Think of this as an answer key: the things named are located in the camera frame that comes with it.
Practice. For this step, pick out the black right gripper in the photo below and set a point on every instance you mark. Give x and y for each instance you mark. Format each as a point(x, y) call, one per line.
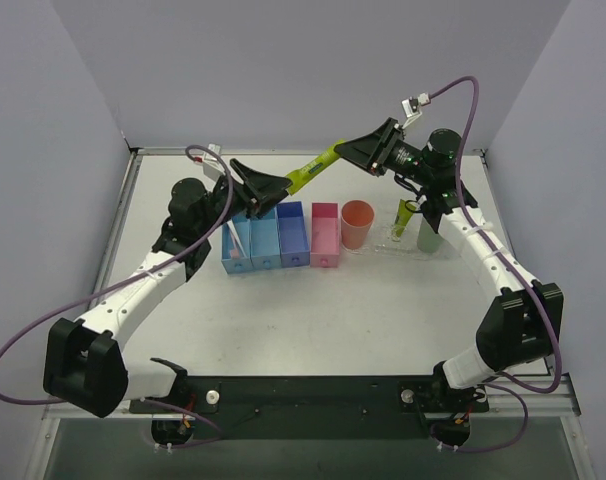
point(384, 146)

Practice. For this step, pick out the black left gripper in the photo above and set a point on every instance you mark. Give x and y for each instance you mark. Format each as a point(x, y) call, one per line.
point(243, 184)

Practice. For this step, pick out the yellow green toothpaste tube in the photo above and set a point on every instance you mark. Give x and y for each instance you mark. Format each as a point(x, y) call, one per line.
point(405, 212)
point(302, 176)

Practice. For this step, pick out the orange plastic cup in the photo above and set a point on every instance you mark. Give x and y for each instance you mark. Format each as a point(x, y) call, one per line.
point(357, 217)

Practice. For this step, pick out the green plastic cup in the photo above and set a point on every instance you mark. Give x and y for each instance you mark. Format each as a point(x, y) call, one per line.
point(428, 241)

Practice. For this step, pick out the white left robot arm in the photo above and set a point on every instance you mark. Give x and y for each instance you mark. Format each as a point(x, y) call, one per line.
point(84, 362)

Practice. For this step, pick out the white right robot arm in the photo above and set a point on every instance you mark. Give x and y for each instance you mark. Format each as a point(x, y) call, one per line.
point(522, 323)

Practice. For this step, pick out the white pink toothbrush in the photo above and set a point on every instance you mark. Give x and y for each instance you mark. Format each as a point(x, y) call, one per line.
point(236, 250)

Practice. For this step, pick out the clear textured oval tray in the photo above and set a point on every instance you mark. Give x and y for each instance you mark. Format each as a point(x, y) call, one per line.
point(380, 240)

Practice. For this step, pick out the purple drawer box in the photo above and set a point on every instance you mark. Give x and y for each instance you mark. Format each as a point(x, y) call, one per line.
point(293, 239)

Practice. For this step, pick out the pink drawer box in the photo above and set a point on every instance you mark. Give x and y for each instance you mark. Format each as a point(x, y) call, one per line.
point(325, 235)

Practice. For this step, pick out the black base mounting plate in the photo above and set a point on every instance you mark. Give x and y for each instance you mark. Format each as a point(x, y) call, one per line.
point(311, 423)

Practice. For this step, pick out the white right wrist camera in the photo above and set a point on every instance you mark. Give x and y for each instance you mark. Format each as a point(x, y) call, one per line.
point(412, 108)

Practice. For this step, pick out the aluminium frame rail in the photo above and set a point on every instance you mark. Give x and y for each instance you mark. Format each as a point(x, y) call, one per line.
point(430, 394)

